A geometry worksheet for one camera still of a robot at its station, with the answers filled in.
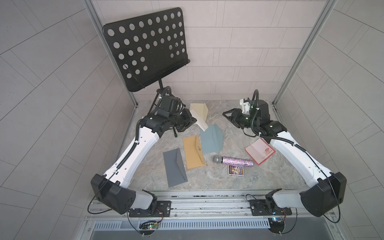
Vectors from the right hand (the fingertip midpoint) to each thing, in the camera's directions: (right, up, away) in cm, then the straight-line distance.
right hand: (223, 115), depth 74 cm
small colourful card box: (+8, -31, +9) cm, 33 cm away
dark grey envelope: (-26, -30, +10) cm, 41 cm away
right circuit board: (+24, -51, -6) cm, 56 cm away
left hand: (-12, -1, -4) cm, 12 cm away
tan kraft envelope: (-15, -24, +15) cm, 32 cm away
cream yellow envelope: (-12, +5, +39) cm, 41 cm away
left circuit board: (-35, -50, -8) cm, 62 cm away
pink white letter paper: (+26, -22, +17) cm, 38 cm away
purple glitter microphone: (-1, -25, +10) cm, 27 cm away
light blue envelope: (-4, -16, +22) cm, 28 cm away
